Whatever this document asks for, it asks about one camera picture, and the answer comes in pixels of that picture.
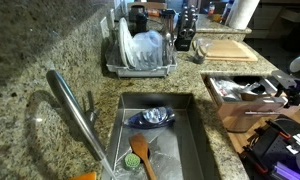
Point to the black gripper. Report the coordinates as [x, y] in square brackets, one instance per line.
[295, 93]

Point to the wooden kitchen drawer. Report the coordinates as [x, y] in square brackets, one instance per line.
[250, 108]

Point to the large wooden cutting board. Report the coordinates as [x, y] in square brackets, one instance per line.
[246, 57]

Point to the small wooden cutting board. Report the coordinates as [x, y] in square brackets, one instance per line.
[226, 49]

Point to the wooden spoon with wide bowl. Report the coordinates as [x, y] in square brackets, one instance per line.
[140, 146]

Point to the stainless steel tap spout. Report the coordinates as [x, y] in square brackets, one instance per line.
[73, 106]

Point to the black robot cart with clamps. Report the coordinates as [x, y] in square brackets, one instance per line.
[276, 150]

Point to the clear plastic bag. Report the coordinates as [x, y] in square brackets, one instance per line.
[231, 88]

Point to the white paper towel roll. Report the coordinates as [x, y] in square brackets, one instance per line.
[241, 13]

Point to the clear glass jar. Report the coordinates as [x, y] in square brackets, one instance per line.
[200, 51]

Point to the stainless steel sink basin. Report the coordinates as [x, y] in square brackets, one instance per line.
[186, 150]

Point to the black knife block with knives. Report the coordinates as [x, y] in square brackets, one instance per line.
[185, 33]

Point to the steel cutlery bunch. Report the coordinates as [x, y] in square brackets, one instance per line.
[169, 36]

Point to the blue glass dish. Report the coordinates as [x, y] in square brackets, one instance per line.
[150, 117]

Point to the clear plastic container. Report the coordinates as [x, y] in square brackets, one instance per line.
[146, 50]

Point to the grey dish rack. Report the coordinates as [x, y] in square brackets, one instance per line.
[140, 71]

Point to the black drinking bottle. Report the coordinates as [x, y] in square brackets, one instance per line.
[139, 20]

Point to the green spiky scrubber ball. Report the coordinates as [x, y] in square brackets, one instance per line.
[132, 161]

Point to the white plate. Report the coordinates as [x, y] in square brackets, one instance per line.
[124, 43]

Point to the orange sponge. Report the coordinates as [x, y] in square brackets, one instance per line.
[85, 176]

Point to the white wall outlet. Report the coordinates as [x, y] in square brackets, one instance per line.
[104, 27]

